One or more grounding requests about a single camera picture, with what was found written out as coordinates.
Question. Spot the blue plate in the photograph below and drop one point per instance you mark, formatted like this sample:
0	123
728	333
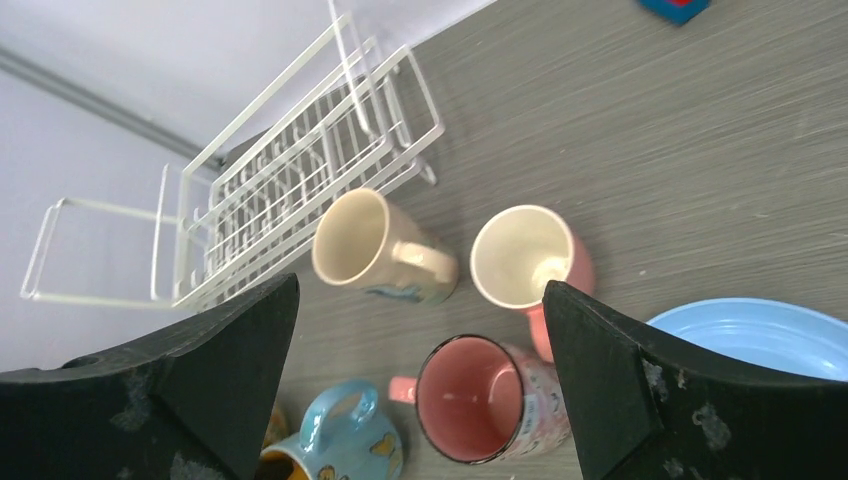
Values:
767	333

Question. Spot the pink patterned cup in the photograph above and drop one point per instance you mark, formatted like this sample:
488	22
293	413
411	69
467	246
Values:
479	401

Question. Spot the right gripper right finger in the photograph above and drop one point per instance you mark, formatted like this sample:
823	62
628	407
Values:
644	404

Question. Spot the white wire dish rack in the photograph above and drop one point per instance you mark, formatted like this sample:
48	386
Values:
366	123

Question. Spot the colourful toy blocks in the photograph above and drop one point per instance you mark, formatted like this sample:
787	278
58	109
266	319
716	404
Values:
677	12

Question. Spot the blue mug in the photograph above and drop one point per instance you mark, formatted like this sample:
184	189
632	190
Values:
343	435

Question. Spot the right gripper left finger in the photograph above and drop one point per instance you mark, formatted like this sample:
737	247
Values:
189	401

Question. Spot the pink mug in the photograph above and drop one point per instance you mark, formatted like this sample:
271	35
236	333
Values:
514	256

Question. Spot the cream floral cup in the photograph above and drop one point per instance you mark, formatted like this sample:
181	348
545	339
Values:
365	242

